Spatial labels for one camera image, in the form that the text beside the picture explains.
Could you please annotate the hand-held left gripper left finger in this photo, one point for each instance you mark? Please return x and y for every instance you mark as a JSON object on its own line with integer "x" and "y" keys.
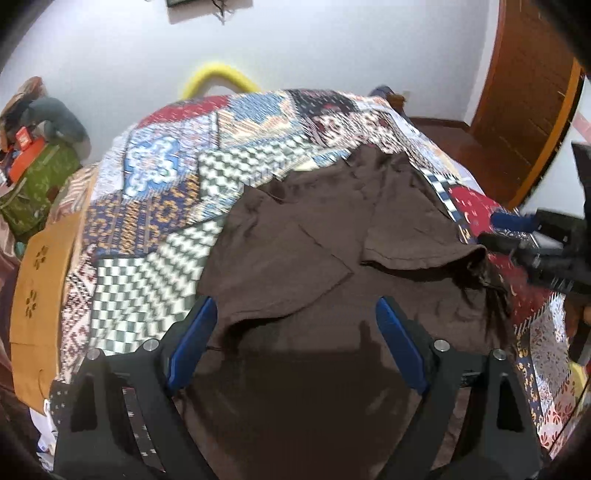
{"x": 194, "y": 344}

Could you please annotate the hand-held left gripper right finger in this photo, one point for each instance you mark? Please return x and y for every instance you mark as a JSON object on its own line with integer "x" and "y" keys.
{"x": 399, "y": 344}

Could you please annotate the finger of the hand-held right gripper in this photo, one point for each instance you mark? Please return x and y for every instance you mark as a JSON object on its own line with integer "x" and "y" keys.
{"x": 503, "y": 244}
{"x": 513, "y": 220}

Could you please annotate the brown shirt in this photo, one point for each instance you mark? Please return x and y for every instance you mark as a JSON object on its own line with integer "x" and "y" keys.
{"x": 300, "y": 277}

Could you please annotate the person's right hand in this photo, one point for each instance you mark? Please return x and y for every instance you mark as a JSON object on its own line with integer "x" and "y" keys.
{"x": 582, "y": 325}

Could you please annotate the wooden door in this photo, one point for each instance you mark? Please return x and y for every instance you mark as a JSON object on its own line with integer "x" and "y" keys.
{"x": 526, "y": 92}

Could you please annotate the patchwork patterned blanket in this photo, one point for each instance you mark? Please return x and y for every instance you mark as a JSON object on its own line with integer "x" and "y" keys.
{"x": 184, "y": 194}

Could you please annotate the wooden lap tray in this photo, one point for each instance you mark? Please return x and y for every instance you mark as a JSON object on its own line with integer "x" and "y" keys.
{"x": 41, "y": 295}

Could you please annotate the blue cloth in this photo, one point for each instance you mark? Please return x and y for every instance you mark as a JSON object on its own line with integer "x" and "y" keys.
{"x": 383, "y": 91}

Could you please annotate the beige orange patterned cloth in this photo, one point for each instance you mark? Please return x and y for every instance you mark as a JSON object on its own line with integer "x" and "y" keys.
{"x": 74, "y": 191}

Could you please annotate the green patterned bag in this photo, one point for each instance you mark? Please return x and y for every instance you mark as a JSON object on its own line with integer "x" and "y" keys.
{"x": 37, "y": 184}

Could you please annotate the orange box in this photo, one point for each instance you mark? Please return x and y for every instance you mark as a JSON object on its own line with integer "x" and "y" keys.
{"x": 27, "y": 154}

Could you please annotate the grey plush toy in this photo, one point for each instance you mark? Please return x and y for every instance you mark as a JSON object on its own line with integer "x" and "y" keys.
{"x": 60, "y": 120}

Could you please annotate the yellow foam tube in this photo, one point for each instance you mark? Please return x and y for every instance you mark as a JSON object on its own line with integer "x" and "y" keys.
{"x": 217, "y": 76}

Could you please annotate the dark picture frame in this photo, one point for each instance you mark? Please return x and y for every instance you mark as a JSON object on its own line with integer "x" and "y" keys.
{"x": 181, "y": 2}

